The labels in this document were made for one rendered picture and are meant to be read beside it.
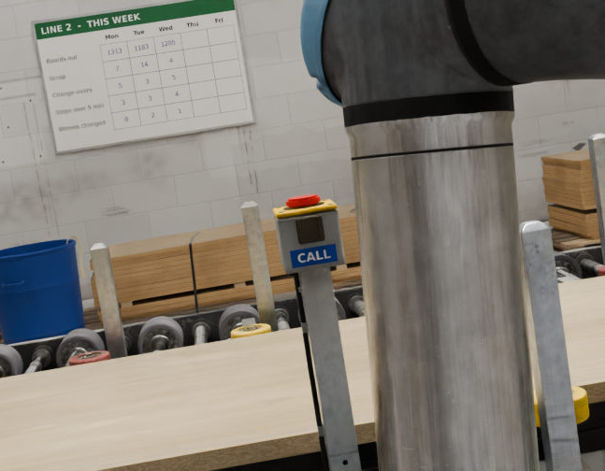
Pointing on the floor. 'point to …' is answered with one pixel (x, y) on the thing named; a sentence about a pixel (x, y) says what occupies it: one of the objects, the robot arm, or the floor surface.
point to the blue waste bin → (36, 290)
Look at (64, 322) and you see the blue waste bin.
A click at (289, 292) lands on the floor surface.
